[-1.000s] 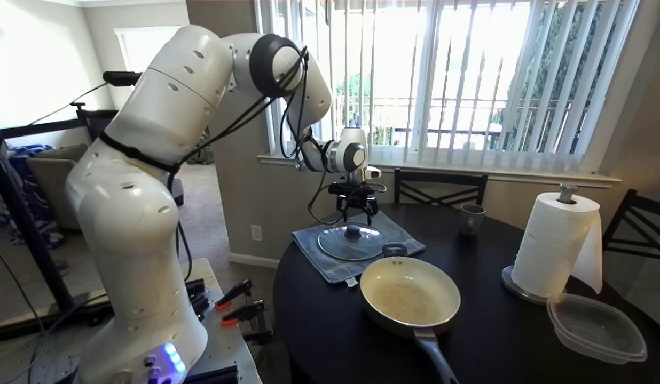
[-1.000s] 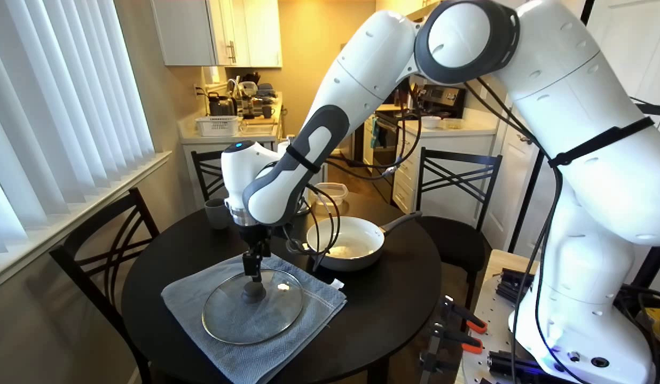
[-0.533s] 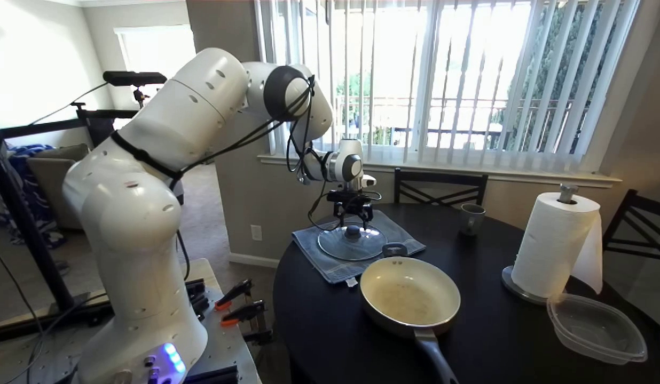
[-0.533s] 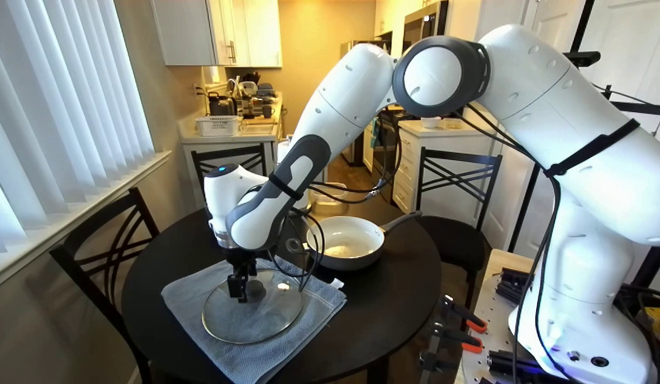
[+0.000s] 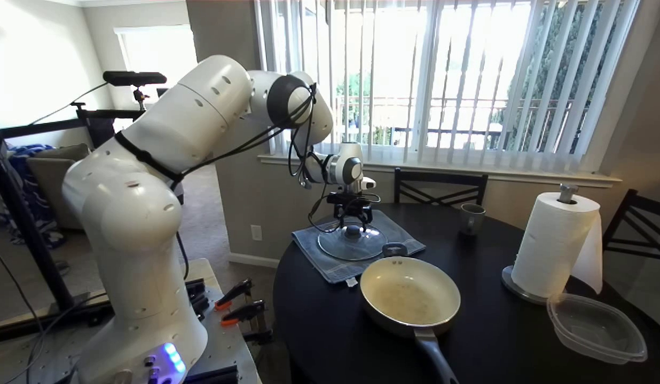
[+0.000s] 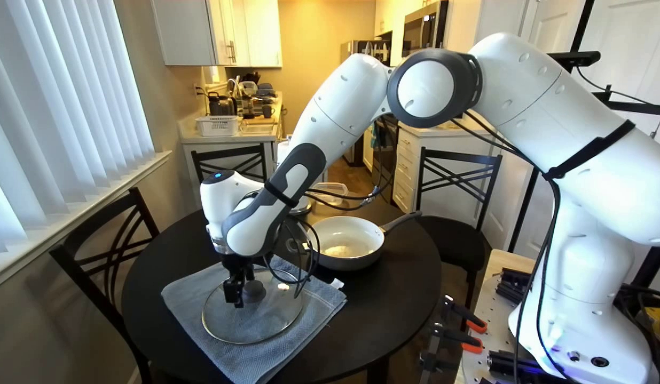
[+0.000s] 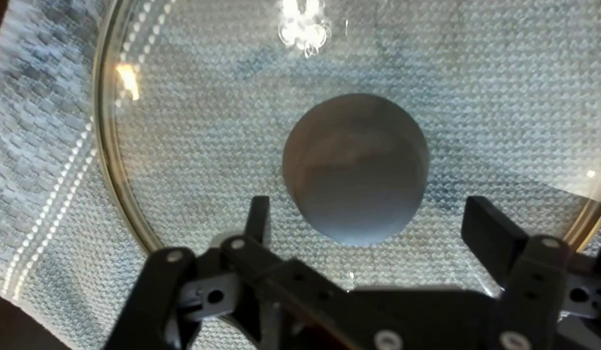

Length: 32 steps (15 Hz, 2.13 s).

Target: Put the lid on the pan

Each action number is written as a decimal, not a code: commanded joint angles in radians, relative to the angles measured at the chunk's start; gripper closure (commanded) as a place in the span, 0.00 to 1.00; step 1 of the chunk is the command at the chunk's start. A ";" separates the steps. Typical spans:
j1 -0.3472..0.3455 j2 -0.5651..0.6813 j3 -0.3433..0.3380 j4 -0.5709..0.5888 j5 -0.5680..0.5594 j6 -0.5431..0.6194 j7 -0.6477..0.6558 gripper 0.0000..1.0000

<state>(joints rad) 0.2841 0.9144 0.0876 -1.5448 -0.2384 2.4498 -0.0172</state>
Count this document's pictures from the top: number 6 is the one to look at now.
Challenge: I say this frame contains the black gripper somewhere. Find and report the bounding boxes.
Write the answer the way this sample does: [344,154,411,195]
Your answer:
[220,250,257,309]

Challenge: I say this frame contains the glass lid with grey knob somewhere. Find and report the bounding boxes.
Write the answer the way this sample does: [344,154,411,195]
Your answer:
[199,273,308,348]

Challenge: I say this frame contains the blue-grey dish cloth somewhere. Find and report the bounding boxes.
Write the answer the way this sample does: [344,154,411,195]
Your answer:
[160,253,347,384]

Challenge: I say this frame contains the clear plastic container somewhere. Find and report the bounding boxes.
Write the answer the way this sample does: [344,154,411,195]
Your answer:
[310,179,349,213]

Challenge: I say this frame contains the round black table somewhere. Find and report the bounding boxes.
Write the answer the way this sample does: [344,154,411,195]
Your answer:
[121,208,443,384]

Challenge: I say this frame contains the white kitchen counter unit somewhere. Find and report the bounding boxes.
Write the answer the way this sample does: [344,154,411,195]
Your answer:
[176,113,282,208]

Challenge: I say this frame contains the white plastic tray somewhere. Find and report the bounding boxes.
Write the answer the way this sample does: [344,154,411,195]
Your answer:
[197,113,243,138]

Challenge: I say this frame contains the white window sill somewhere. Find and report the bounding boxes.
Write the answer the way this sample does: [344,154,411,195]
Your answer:
[0,150,175,294]

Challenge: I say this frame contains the black coffee maker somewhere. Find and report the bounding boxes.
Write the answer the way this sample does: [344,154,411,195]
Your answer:
[207,89,238,118]

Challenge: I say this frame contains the black oven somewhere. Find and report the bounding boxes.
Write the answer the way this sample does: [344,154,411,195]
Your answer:
[370,113,402,204]

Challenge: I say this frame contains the black clamp orange tips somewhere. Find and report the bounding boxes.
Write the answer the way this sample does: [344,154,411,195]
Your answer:
[438,293,488,336]
[431,320,486,357]

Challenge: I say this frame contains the white robot mounting platform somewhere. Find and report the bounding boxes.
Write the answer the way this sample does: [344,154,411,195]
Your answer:
[452,248,660,384]

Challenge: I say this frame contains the white drawer cabinet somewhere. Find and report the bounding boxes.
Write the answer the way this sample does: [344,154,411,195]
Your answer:
[390,120,491,219]

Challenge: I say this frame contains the white vertical blinds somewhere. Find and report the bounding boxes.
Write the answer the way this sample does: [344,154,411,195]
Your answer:
[0,0,156,253]

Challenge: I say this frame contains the white upper kitchen cabinets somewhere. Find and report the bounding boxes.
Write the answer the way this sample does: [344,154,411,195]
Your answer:
[150,0,284,70]

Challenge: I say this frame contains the dark microwave oven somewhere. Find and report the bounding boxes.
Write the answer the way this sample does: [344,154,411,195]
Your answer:
[398,0,451,57]

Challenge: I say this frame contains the black tripod stand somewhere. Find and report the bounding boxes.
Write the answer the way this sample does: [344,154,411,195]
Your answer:
[508,0,660,285]

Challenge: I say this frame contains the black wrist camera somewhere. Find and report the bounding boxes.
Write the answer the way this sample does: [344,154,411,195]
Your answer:
[272,219,314,274]

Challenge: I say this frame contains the cream frying pan grey handle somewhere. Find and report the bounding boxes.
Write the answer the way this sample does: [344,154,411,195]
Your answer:
[310,208,422,273]

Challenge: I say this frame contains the black bracket blocks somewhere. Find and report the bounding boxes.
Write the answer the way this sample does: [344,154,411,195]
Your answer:
[496,267,533,307]

